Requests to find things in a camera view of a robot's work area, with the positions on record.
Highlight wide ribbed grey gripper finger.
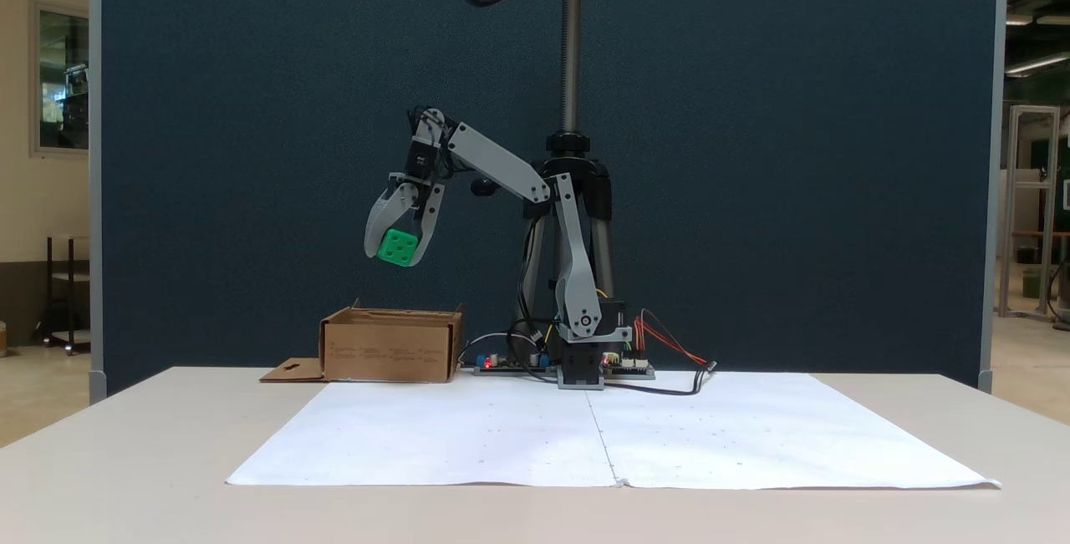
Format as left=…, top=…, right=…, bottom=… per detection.
left=364, top=176, right=417, bottom=261

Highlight slim grey gripper finger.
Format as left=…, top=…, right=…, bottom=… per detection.
left=408, top=181, right=446, bottom=267

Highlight green dice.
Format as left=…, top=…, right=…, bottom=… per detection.
left=376, top=228, right=420, bottom=268

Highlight brown cardboard box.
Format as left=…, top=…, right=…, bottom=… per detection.
left=259, top=300, right=466, bottom=384

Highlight dark blue partition panel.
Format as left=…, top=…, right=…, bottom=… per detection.
left=88, top=0, right=1006, bottom=404

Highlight blue circuit board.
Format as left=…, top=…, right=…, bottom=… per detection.
left=473, top=349, right=554, bottom=377

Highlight black tripod with metal pole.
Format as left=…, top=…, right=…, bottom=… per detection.
left=471, top=0, right=621, bottom=361

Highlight white paper sheet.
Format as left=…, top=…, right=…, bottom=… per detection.
left=226, top=373, right=1002, bottom=491

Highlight black shelf cart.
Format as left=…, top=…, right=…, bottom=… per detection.
left=33, top=235, right=91, bottom=357

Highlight wooden table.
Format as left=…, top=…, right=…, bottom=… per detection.
left=1011, top=231, right=1070, bottom=265

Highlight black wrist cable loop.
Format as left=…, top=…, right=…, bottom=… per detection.
left=407, top=105, right=469, bottom=181

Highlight grey cable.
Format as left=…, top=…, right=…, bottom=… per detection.
left=457, top=330, right=540, bottom=365

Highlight black base cable loop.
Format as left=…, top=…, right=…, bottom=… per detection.
left=512, top=218, right=559, bottom=365

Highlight red orange wires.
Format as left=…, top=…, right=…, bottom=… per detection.
left=633, top=308, right=711, bottom=367

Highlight circuit board with coloured wires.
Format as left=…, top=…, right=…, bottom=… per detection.
left=604, top=350, right=656, bottom=380

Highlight black power cable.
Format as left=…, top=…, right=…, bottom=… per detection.
left=604, top=360, right=718, bottom=397

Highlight framed wall window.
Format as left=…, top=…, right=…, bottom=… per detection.
left=29, top=0, right=90, bottom=159

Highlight aluminium profile frame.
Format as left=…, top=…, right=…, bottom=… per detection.
left=997, top=105, right=1062, bottom=321

